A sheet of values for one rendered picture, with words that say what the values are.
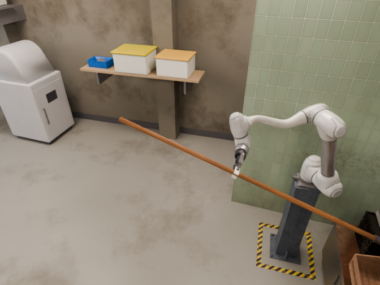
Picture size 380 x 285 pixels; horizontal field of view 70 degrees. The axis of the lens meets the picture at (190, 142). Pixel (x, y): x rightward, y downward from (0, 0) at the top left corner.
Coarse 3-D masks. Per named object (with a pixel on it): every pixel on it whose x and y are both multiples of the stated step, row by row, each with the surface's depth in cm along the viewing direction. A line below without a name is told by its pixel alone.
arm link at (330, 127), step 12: (324, 120) 178; (336, 120) 174; (324, 132) 180; (336, 132) 172; (324, 144) 190; (336, 144) 189; (324, 156) 196; (324, 168) 204; (312, 180) 225; (324, 180) 209; (336, 180) 208; (324, 192) 213; (336, 192) 208
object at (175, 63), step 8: (160, 56) 360; (168, 56) 360; (176, 56) 360; (184, 56) 360; (192, 56) 363; (160, 64) 363; (168, 64) 360; (176, 64) 356; (184, 64) 353; (192, 64) 374; (160, 72) 370; (168, 72) 366; (176, 72) 363; (184, 72) 359; (192, 72) 382
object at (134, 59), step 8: (120, 48) 381; (128, 48) 381; (136, 48) 381; (144, 48) 381; (152, 48) 382; (120, 56) 369; (128, 56) 366; (136, 56) 363; (144, 56) 361; (152, 56) 382; (120, 64) 376; (128, 64) 373; (136, 64) 370; (144, 64) 367; (152, 64) 387; (128, 72) 380; (136, 72) 376; (144, 72) 373
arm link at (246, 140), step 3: (234, 138) 188; (240, 138) 184; (243, 138) 184; (246, 138) 185; (249, 138) 189; (237, 141) 186; (240, 141) 185; (243, 141) 185; (246, 141) 185; (249, 141) 187; (237, 144) 186; (246, 144) 185; (249, 144) 187; (249, 147) 187
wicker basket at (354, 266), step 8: (360, 256) 213; (368, 256) 211; (376, 256) 209; (352, 264) 222; (360, 264) 218; (368, 264) 215; (376, 264) 213; (352, 272) 213; (360, 272) 217; (368, 272) 217; (376, 272) 217; (352, 280) 210; (360, 280) 197; (368, 280) 211; (376, 280) 211
